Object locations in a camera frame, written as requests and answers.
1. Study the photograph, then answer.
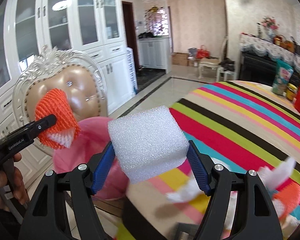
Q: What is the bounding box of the orange foam fruit net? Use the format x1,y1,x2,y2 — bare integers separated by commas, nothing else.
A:
35,88,80,150

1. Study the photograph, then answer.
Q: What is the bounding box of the white foam block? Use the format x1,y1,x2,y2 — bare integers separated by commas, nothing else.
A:
108,106,189,184

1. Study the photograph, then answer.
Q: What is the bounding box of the pink lined trash bin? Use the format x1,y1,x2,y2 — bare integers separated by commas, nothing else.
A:
53,116,129,200

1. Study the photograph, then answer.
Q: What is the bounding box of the person's left hand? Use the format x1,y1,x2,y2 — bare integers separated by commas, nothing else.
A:
0,153,30,212

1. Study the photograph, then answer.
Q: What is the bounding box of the white crumpled tissue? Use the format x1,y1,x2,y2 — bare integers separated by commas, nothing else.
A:
166,176,203,203

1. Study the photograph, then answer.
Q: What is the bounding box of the colourful striped tablecloth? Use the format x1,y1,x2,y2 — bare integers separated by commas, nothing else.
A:
116,81,300,239

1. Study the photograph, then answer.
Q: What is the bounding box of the ornate beige leather chair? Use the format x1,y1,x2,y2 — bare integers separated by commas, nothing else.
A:
12,45,109,157

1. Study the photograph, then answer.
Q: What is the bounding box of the cardboard box on floor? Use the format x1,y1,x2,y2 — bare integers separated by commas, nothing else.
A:
171,53,189,66

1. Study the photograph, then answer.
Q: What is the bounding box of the red gift bag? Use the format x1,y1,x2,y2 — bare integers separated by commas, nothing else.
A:
196,45,210,59

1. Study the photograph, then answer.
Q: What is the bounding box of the yellow lid jar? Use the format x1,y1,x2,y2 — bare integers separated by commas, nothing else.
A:
286,83,298,101

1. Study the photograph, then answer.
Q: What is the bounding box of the white blue patterned panel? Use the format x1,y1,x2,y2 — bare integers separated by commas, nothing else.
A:
126,47,139,94

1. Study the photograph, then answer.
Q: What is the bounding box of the white low entry cabinet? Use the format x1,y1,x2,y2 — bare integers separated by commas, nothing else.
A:
138,36,172,74

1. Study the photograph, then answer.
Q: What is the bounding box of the black piano with lace cover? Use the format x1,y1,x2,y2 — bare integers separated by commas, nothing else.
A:
238,34,300,87

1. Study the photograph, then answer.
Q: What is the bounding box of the teal snack bag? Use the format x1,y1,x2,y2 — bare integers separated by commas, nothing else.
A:
272,60,294,95

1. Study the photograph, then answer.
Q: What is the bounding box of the white glass door cabinet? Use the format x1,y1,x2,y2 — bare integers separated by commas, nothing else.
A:
0,0,138,190

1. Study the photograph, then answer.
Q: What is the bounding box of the pink flower bouquet vase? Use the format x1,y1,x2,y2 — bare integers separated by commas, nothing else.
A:
261,16,279,42

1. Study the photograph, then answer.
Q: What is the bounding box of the cream chair by wall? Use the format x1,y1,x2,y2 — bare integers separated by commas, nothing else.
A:
198,36,228,78

